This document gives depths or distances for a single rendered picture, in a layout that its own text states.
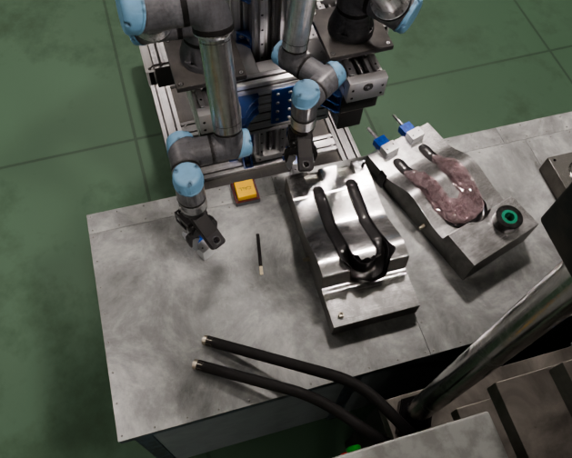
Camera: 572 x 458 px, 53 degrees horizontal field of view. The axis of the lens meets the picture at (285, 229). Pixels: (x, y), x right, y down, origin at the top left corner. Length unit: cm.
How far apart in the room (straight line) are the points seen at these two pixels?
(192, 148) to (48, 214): 151
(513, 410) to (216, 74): 96
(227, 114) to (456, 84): 214
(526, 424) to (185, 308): 96
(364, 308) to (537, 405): 61
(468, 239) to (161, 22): 104
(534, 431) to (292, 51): 112
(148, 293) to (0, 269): 123
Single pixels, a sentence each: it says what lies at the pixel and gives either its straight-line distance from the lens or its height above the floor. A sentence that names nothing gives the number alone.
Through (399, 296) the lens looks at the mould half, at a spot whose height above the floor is 86.
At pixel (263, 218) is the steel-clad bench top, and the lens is 183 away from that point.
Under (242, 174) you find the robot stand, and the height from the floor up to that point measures 21.
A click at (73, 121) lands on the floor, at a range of 322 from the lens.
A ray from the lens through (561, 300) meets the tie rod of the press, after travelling 84.
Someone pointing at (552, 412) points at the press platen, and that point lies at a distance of 125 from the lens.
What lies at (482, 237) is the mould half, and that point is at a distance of 180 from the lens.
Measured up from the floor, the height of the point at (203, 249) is 85.
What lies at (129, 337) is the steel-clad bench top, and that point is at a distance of 172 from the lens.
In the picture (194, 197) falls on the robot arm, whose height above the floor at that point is 114.
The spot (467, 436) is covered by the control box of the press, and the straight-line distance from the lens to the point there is 99.
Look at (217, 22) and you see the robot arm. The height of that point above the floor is 149.
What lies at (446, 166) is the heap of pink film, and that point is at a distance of 190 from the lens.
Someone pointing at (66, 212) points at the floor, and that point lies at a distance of 291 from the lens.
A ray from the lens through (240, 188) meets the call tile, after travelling 185.
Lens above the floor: 240
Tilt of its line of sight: 62 degrees down
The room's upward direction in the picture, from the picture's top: 5 degrees clockwise
